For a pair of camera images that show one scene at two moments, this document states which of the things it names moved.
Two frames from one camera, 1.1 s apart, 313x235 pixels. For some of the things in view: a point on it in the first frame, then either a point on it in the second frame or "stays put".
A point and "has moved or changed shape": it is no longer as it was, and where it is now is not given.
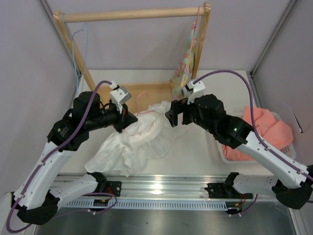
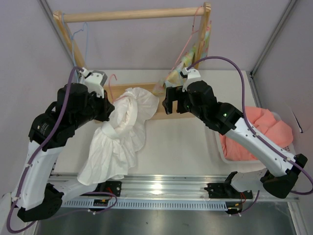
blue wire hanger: (85, 25) stays put
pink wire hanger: (138, 113) has moved or changed shape
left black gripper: (124, 119) -> (107, 107)
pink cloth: (277, 134) stays put
